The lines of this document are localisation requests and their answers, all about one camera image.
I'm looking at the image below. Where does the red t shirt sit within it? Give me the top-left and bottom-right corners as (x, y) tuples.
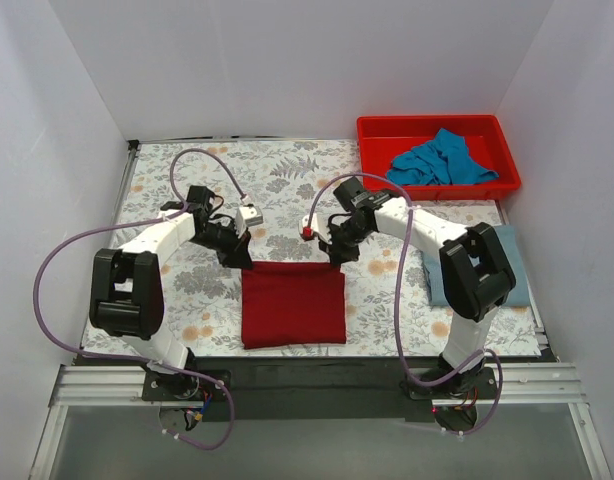
(241, 261), (346, 350)

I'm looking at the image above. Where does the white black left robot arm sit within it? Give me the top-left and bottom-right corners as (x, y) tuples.
(89, 198), (263, 374)

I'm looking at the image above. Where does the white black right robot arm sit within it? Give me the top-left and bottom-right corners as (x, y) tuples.
(299, 190), (516, 391)

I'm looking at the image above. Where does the floral patterned table mat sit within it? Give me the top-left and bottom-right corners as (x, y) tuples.
(81, 139), (544, 359)

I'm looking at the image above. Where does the red plastic bin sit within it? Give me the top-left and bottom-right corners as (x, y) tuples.
(356, 115), (521, 201)

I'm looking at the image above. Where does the teal crumpled t shirt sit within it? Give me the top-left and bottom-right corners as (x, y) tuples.
(385, 129), (499, 186)

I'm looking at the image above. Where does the folded grey-blue t shirt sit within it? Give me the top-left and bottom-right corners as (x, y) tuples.
(422, 225), (530, 308)

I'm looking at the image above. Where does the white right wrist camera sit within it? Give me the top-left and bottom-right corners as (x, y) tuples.
(298, 214), (331, 243)

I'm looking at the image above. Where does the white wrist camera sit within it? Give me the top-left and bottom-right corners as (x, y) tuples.
(298, 214), (331, 243)
(235, 204), (264, 236)

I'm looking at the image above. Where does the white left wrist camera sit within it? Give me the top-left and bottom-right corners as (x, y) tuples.
(235, 204), (264, 236)

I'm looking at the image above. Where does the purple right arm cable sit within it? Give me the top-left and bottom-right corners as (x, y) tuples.
(306, 173), (503, 438)

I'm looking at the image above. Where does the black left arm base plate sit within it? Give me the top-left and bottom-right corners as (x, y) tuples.
(141, 370), (226, 402)

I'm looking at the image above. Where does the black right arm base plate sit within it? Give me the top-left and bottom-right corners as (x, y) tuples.
(399, 366), (498, 401)

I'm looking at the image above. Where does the aluminium frame rail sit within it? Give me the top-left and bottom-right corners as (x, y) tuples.
(52, 363), (588, 407)

